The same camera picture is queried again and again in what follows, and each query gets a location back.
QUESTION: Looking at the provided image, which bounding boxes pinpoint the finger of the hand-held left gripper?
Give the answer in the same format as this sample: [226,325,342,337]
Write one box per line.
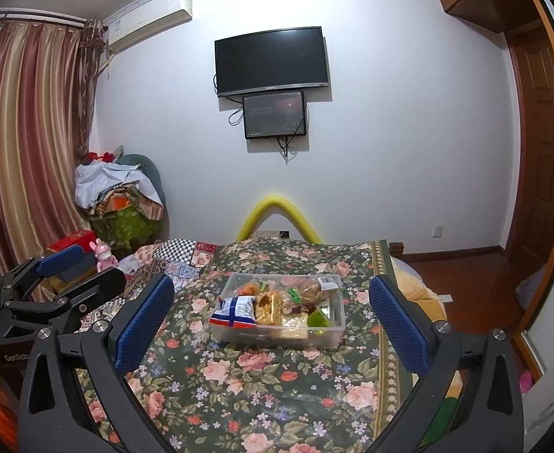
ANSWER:
[2,268,128,337]
[0,244,87,294]

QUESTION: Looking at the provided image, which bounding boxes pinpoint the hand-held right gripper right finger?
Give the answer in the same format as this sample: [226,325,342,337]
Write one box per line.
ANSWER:
[368,274,526,453]

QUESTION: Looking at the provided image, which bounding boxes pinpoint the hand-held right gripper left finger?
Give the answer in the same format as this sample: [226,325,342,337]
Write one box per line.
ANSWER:
[17,274,176,453]

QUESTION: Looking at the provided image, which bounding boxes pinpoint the blue white red chip bag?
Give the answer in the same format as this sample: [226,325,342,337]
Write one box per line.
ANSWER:
[209,295,259,331]

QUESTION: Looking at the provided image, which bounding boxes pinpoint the clear plastic container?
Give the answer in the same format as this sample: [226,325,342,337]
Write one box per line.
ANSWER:
[209,271,348,350]

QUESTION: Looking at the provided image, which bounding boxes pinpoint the long rice cracker packet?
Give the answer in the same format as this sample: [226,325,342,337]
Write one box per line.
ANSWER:
[254,291,286,327]

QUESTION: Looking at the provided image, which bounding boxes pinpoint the red box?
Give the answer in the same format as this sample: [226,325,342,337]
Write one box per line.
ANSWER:
[47,229,98,259]

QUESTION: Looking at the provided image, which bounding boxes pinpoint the pink plush toy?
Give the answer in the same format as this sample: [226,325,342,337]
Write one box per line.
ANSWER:
[89,238,120,274]

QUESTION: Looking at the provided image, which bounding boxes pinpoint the yellow pillow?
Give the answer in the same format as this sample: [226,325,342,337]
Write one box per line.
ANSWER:
[392,257,448,322]

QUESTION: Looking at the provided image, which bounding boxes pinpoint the patchwork quilt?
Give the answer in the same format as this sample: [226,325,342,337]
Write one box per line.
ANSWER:
[76,238,222,332]

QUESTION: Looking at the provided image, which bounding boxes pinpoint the pile of clothes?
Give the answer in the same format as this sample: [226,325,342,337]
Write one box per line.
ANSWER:
[73,151,165,252]

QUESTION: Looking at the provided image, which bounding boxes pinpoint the brown roll with white label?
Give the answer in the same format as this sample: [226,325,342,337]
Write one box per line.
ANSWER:
[305,276,342,302]

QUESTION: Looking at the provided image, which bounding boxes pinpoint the brown cake packet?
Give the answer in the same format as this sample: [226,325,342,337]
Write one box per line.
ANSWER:
[270,325,312,341]

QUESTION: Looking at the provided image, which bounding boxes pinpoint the orange snack packet green label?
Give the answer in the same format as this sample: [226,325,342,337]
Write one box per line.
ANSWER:
[237,280,269,296]

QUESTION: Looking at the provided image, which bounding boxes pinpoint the striped pink curtain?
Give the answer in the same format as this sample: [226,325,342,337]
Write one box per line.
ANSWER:
[0,9,109,280]

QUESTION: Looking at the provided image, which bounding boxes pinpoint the teal chair back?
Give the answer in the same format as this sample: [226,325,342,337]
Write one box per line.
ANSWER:
[117,152,168,242]

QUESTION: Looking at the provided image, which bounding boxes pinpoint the floral blanket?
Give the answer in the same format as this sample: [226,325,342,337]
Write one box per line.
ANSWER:
[72,238,429,453]

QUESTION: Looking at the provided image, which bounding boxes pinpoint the purple cushion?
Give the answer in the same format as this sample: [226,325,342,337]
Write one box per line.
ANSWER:
[514,264,550,313]

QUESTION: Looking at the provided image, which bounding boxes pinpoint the yellow foam tube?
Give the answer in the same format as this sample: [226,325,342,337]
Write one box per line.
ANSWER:
[236,193,323,245]

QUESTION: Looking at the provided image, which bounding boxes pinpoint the wooden door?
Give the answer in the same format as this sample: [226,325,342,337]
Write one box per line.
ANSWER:
[504,23,554,294]

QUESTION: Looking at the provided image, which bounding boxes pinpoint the curtain rod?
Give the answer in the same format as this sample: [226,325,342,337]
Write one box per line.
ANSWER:
[0,8,90,25]

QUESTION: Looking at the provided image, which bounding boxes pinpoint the small black monitor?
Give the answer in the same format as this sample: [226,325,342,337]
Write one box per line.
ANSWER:
[242,89,307,141]

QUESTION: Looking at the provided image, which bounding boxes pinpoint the white air conditioner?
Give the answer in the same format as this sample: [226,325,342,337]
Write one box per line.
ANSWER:
[102,0,194,54]

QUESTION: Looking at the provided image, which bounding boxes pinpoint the hanging black cable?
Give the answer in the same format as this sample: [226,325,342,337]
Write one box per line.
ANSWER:
[277,134,302,163]

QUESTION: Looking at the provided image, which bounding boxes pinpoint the black wall television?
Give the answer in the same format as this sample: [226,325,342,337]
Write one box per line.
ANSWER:
[214,26,331,99]

